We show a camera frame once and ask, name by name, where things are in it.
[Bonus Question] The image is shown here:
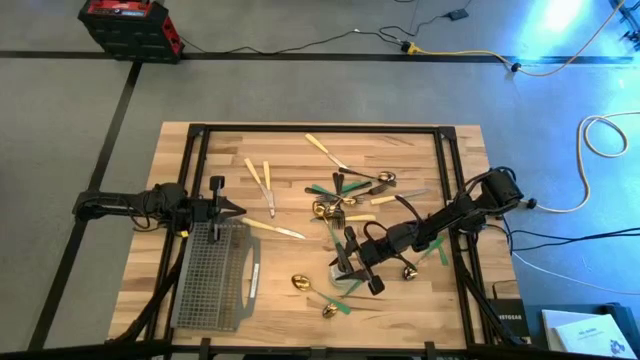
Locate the black power cable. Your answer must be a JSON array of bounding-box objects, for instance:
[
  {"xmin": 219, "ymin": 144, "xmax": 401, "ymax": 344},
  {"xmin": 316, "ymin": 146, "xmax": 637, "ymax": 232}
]
[{"xmin": 178, "ymin": 0, "xmax": 474, "ymax": 55}]

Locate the white paper box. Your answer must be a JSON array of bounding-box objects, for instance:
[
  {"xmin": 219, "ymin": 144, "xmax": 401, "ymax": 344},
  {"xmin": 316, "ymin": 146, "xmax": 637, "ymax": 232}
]
[{"xmin": 541, "ymin": 308, "xmax": 594, "ymax": 352}]

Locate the black stand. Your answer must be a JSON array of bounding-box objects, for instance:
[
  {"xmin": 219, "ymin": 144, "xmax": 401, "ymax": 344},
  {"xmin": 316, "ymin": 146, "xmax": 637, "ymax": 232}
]
[{"xmin": 608, "ymin": 0, "xmax": 640, "ymax": 47}]

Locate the red and black toolbox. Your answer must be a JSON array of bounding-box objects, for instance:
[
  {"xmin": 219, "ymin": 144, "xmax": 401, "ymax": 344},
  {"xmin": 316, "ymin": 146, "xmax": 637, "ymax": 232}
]
[{"xmin": 77, "ymin": 0, "xmax": 186, "ymax": 65}]

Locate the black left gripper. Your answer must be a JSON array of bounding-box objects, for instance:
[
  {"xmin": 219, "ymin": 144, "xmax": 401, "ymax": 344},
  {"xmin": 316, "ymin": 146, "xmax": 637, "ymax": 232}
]
[{"xmin": 187, "ymin": 175, "xmax": 247, "ymax": 245}]

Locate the black handled gold spoon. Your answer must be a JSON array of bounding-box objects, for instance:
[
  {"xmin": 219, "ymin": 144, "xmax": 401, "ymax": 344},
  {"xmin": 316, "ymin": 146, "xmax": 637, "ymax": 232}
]
[{"xmin": 338, "ymin": 167, "xmax": 398, "ymax": 184}]

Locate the grey mesh cutlery basket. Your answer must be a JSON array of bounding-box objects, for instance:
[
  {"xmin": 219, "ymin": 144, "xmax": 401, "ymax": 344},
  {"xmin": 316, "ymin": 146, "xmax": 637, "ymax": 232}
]
[{"xmin": 169, "ymin": 219, "xmax": 262, "ymax": 333}]

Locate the yellow extension cable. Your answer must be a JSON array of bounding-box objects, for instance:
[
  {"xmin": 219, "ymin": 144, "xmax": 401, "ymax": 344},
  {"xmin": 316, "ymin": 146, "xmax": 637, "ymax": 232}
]
[{"xmin": 401, "ymin": 0, "xmax": 627, "ymax": 79}]

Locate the black Netgear switch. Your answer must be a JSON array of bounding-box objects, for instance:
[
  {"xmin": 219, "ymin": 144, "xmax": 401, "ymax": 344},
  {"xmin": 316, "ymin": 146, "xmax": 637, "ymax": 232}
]
[{"xmin": 487, "ymin": 297, "xmax": 532, "ymax": 347}]

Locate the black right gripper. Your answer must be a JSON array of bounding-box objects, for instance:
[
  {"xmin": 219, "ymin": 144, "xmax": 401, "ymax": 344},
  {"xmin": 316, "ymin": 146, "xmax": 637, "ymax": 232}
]
[{"xmin": 329, "ymin": 225, "xmax": 401, "ymax": 296}]

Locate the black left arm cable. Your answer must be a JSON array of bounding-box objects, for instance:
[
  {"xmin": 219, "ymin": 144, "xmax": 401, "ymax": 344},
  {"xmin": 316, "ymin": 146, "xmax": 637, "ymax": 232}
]
[{"xmin": 128, "ymin": 187, "xmax": 171, "ymax": 234}]

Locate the white booklet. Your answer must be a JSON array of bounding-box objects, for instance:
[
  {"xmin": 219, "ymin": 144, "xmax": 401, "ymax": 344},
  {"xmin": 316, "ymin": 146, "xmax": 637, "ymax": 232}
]
[{"xmin": 553, "ymin": 313, "xmax": 640, "ymax": 359}]

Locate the black cable bundle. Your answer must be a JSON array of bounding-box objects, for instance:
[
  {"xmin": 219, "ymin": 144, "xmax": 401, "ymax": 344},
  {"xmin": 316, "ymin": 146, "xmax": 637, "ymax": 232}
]
[{"xmin": 502, "ymin": 214, "xmax": 640, "ymax": 254}]

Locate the cream coiled cable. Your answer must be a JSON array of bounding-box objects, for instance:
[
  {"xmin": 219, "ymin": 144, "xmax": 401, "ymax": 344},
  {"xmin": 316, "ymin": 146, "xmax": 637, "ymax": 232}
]
[{"xmin": 535, "ymin": 110, "xmax": 640, "ymax": 215}]

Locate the thin white cable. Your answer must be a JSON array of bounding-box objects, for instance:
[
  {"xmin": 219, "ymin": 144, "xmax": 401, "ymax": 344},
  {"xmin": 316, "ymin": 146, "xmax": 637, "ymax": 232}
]
[{"xmin": 510, "ymin": 251, "xmax": 640, "ymax": 297}]

